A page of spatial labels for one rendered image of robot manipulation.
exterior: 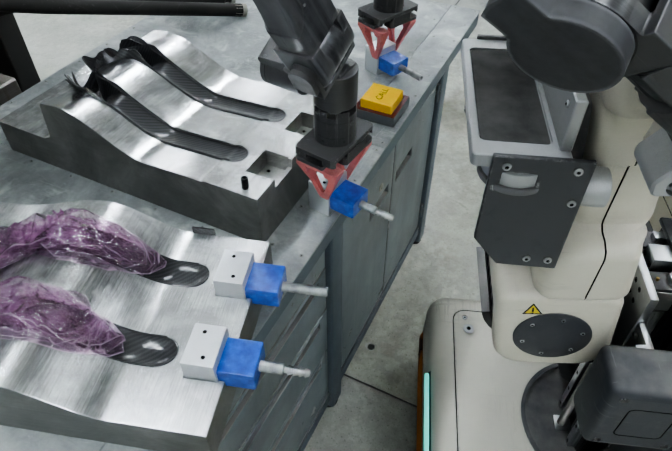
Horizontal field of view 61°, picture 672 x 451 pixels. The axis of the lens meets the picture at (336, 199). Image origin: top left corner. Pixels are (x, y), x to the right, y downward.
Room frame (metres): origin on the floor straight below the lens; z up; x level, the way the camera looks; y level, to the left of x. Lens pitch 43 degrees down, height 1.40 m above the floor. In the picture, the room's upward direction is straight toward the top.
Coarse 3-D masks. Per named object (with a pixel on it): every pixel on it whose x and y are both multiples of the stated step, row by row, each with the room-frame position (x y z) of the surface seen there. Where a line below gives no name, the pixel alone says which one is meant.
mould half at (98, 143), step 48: (192, 48) 0.89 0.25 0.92; (48, 96) 0.84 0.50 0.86; (144, 96) 0.75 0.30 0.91; (240, 96) 0.80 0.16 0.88; (288, 96) 0.79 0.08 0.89; (48, 144) 0.72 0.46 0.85; (96, 144) 0.66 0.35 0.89; (144, 144) 0.66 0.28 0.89; (240, 144) 0.66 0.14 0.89; (288, 144) 0.66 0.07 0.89; (144, 192) 0.63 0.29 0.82; (192, 192) 0.59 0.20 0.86; (240, 192) 0.56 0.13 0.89; (288, 192) 0.61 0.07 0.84
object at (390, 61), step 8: (376, 40) 1.05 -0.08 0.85; (368, 48) 1.03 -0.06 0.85; (384, 48) 1.02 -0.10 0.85; (392, 48) 1.03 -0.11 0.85; (368, 56) 1.02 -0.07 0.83; (384, 56) 1.01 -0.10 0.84; (392, 56) 1.01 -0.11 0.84; (400, 56) 1.01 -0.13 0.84; (368, 64) 1.02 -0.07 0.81; (376, 64) 1.01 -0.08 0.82; (384, 64) 0.99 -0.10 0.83; (392, 64) 0.98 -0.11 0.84; (400, 64) 0.99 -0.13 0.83; (376, 72) 1.01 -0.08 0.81; (392, 72) 0.98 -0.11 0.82; (400, 72) 0.99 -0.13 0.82; (408, 72) 0.97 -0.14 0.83; (416, 72) 0.96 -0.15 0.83
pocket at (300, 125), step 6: (300, 114) 0.74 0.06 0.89; (306, 114) 0.74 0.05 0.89; (294, 120) 0.73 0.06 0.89; (300, 120) 0.74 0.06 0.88; (306, 120) 0.74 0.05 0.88; (312, 120) 0.74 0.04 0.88; (288, 126) 0.71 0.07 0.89; (294, 126) 0.72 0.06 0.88; (300, 126) 0.74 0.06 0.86; (306, 126) 0.74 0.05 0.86; (312, 126) 0.74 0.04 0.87; (294, 132) 0.72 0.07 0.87; (300, 132) 0.73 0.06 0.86; (306, 132) 0.73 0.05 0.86
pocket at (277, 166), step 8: (264, 152) 0.65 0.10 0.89; (272, 152) 0.64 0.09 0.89; (256, 160) 0.63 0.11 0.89; (264, 160) 0.64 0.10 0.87; (272, 160) 0.64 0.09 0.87; (280, 160) 0.64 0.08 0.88; (288, 160) 0.63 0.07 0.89; (248, 168) 0.61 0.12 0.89; (256, 168) 0.62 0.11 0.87; (264, 168) 0.64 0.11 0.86; (272, 168) 0.64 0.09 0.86; (280, 168) 0.64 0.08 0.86; (288, 168) 0.62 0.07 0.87; (264, 176) 0.62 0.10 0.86; (272, 176) 0.62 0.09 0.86; (280, 176) 0.61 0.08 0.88
